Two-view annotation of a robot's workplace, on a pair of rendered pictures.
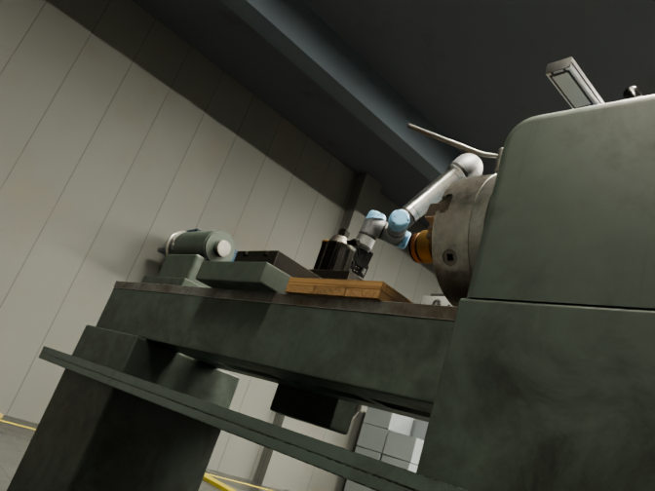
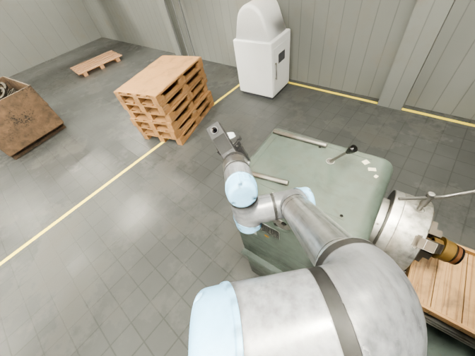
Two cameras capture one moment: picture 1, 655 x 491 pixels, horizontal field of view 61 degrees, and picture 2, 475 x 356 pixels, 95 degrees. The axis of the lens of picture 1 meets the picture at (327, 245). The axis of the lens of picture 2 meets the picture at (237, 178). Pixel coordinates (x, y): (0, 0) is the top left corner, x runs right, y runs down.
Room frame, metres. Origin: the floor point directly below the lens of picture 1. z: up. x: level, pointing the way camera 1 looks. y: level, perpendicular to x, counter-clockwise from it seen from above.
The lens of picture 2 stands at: (1.42, -0.97, 2.02)
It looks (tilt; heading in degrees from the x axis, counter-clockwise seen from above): 50 degrees down; 177
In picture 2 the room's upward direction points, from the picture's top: 13 degrees counter-clockwise
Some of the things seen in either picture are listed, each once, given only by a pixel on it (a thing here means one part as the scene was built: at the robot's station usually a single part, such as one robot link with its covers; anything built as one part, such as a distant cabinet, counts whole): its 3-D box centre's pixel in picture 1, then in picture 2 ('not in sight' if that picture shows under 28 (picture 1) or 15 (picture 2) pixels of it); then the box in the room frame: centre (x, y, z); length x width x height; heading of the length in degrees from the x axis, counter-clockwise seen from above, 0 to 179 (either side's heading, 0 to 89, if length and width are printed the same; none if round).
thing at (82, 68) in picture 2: not in sight; (97, 63); (-5.54, -3.55, 0.05); 1.24 x 0.83 x 0.11; 123
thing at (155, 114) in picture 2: not in sight; (170, 99); (-1.85, -1.50, 0.41); 1.14 x 0.78 x 0.81; 144
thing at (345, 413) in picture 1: (325, 380); not in sight; (1.75, -0.13, 0.73); 0.27 x 0.12 x 0.27; 42
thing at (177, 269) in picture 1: (194, 265); not in sight; (2.04, 0.45, 1.01); 0.30 x 0.20 x 0.29; 42
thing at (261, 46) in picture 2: not in sight; (263, 50); (-2.09, 0.07, 0.64); 0.72 x 0.60 x 1.28; 36
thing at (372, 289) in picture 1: (375, 316); (450, 280); (1.34, -0.17, 0.89); 0.36 x 0.30 x 0.04; 132
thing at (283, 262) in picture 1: (307, 289); not in sight; (1.57, 0.01, 0.95); 0.43 x 0.18 x 0.04; 132
